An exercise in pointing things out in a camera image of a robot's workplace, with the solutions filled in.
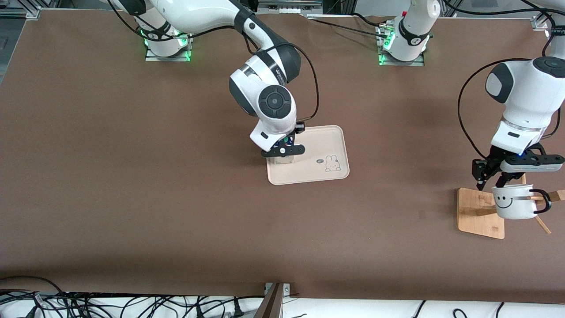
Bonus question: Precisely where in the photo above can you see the blue white milk carton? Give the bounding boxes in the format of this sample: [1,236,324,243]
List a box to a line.
[273,135,295,165]

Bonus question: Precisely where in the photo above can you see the white smiley face cup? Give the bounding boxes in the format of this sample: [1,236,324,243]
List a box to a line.
[492,184,552,220]

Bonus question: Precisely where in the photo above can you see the cream rabbit print tray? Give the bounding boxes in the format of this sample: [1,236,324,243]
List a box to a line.
[266,125,350,186]

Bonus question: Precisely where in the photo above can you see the wooden mug stand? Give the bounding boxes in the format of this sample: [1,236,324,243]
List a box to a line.
[457,170,565,240]

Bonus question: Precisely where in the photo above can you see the brown table cover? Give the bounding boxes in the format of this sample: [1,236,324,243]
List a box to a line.
[0,10,565,305]

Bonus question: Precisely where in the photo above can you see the grey power strip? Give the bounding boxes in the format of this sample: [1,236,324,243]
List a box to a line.
[257,0,324,14]

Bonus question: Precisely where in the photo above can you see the aluminium profile beam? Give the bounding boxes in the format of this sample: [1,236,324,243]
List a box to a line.
[254,283,291,318]

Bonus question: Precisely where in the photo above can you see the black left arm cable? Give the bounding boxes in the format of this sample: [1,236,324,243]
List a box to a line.
[458,57,535,162]

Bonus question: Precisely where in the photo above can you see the aluminium frame corner profile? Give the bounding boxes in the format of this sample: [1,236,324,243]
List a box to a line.
[532,9,552,31]

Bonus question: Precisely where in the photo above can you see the black cable across table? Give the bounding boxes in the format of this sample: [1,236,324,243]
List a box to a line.
[305,12,393,40]

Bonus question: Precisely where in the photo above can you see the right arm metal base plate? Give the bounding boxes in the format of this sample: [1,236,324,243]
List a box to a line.
[145,33,191,62]

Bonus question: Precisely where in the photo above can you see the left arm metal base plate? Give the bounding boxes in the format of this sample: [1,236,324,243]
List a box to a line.
[377,26,425,67]

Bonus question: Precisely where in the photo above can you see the tangled black floor cables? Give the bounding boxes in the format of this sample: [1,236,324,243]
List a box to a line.
[0,276,265,318]

